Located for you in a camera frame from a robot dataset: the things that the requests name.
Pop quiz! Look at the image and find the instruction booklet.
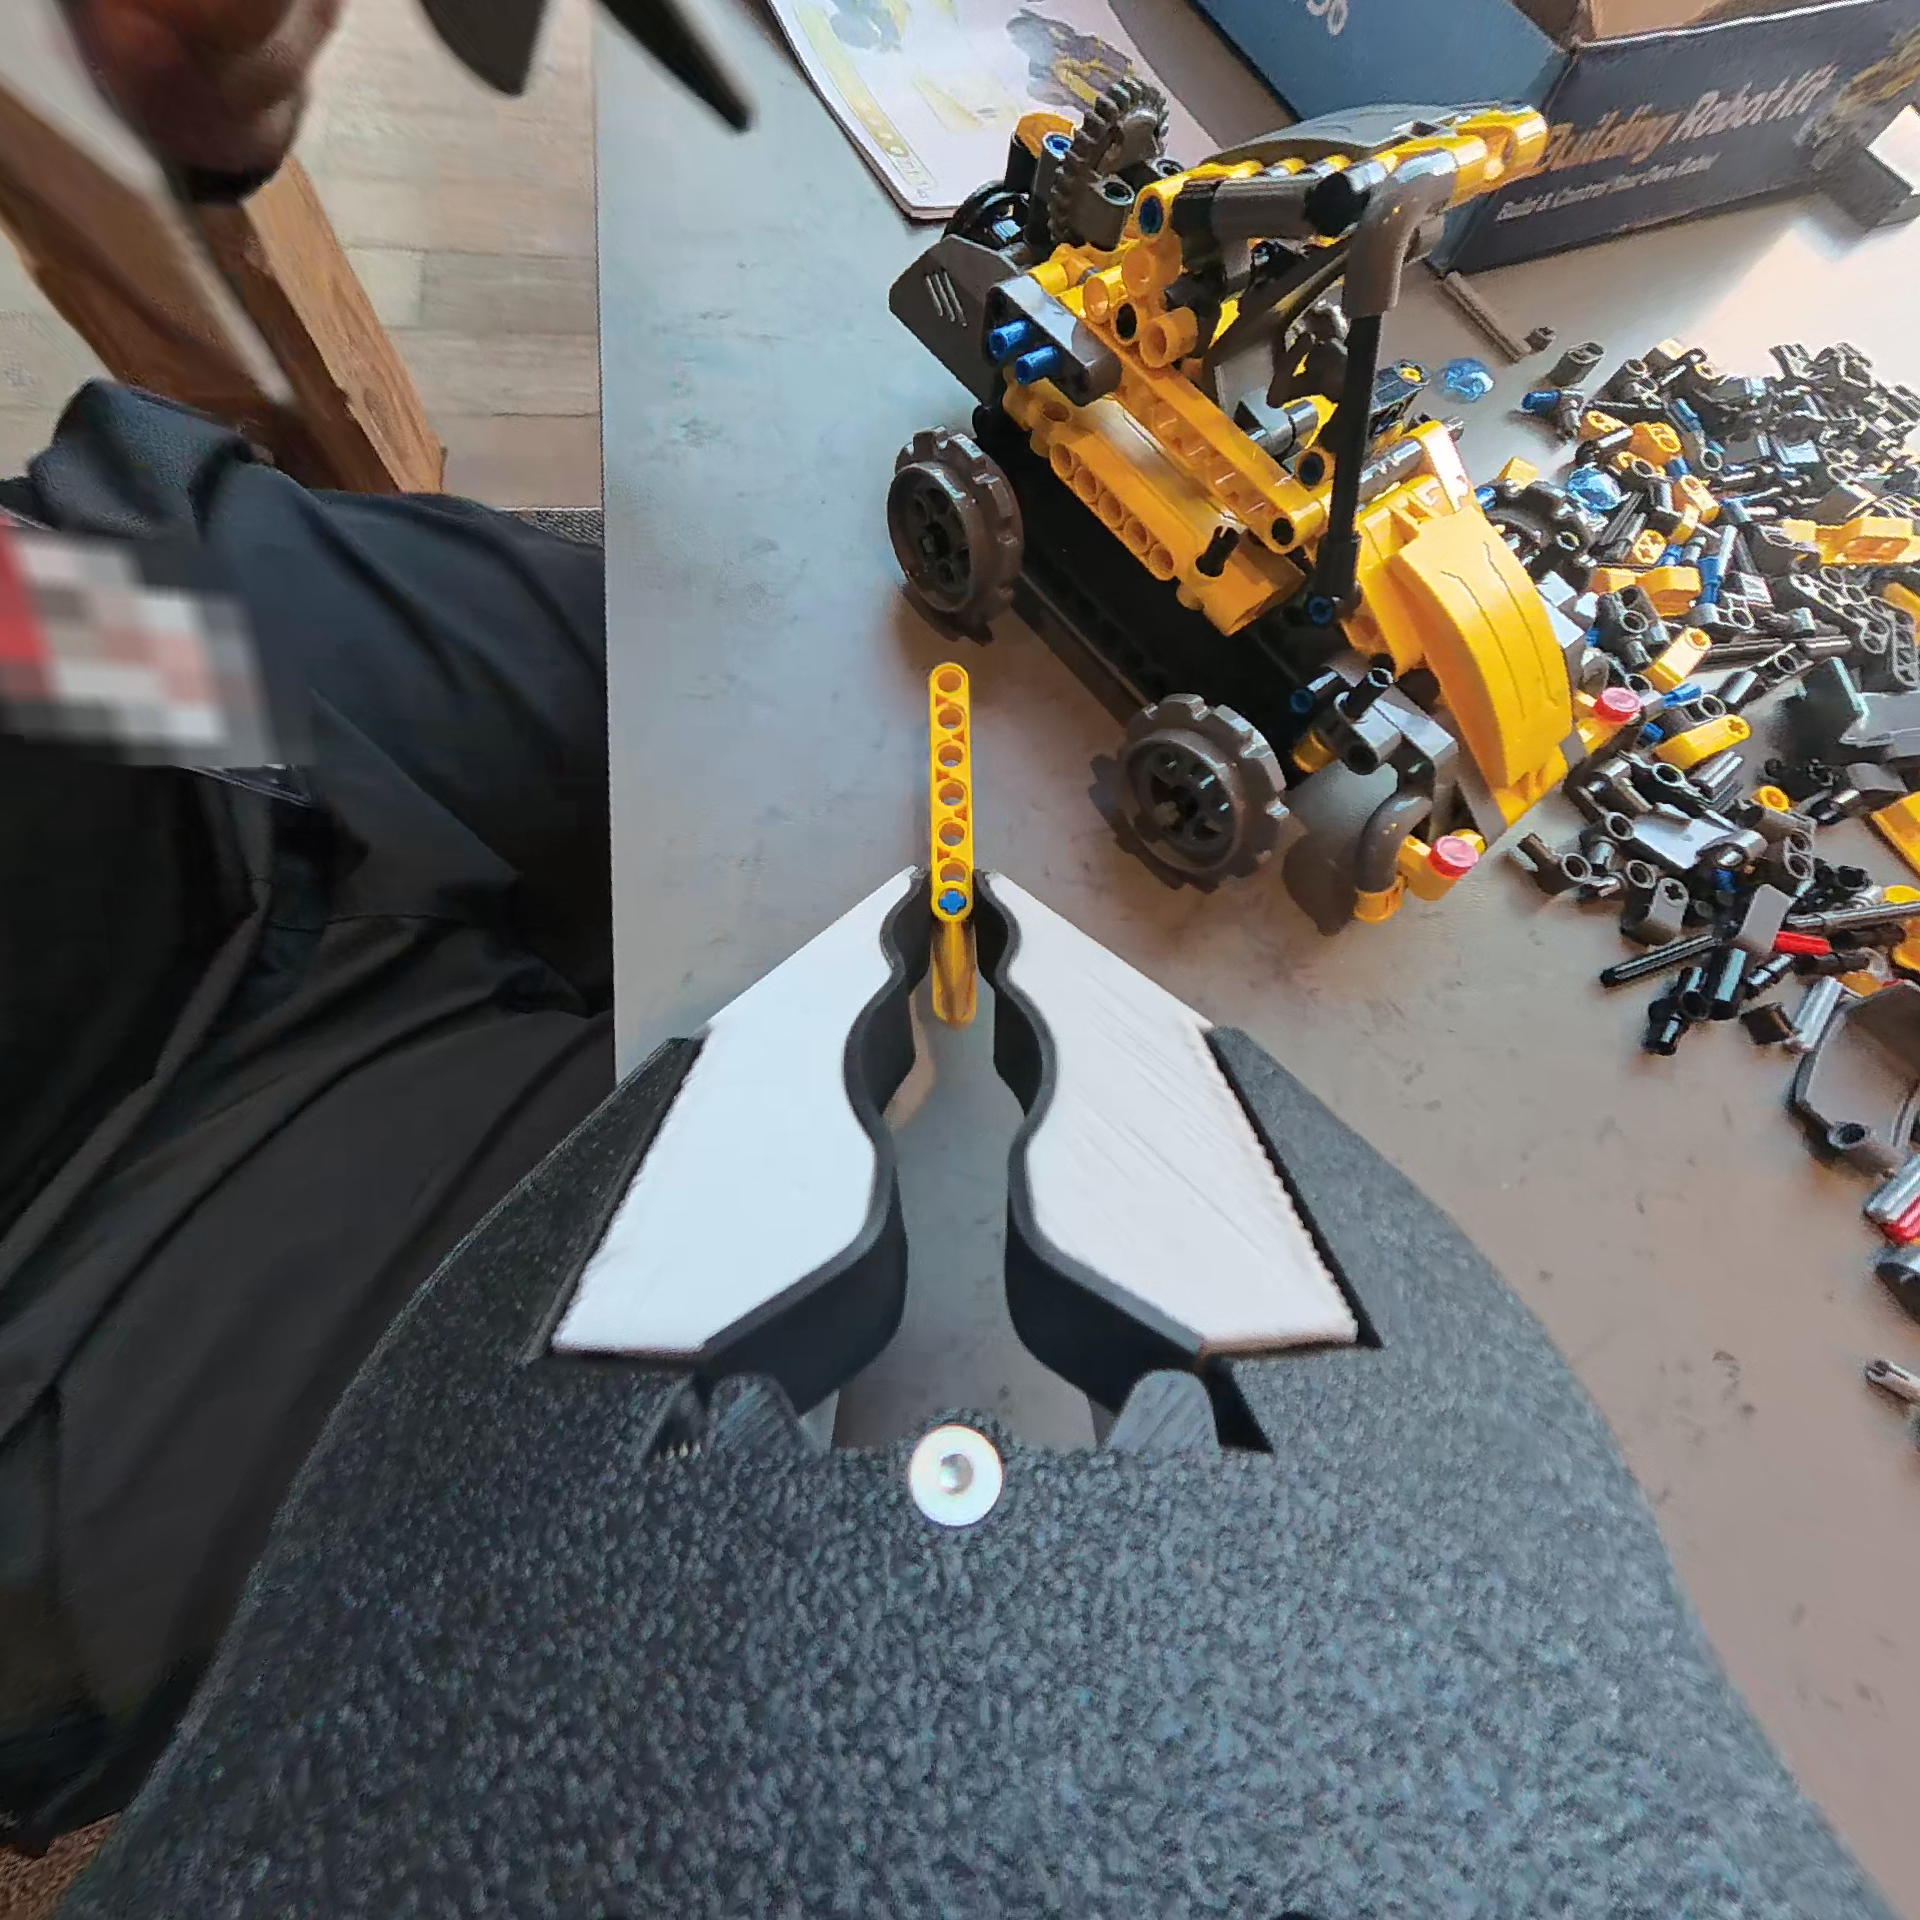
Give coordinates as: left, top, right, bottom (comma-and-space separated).
764, 0, 1184, 221

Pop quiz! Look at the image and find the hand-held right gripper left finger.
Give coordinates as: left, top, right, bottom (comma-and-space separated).
554, 873, 931, 1415

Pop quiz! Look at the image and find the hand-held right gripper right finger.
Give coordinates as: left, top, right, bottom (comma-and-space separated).
977, 873, 1359, 1415

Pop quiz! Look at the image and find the yellow long holed beam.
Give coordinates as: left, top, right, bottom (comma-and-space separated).
924, 664, 980, 1029

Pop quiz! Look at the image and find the blue kit box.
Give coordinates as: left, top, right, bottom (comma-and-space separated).
1191, 0, 1920, 282

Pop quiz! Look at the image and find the person's left hand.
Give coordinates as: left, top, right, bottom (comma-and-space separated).
74, 0, 348, 194

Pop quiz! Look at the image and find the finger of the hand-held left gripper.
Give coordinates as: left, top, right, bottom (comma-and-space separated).
419, 0, 564, 94
600, 0, 756, 134

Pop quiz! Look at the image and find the yellow toy vehicle model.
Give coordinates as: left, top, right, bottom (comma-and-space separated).
882, 67, 1640, 921

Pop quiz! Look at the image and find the wooden post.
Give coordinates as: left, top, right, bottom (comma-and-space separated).
0, 77, 449, 494

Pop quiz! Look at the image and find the pile of small building parts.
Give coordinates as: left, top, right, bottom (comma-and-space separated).
1479, 337, 1920, 1415

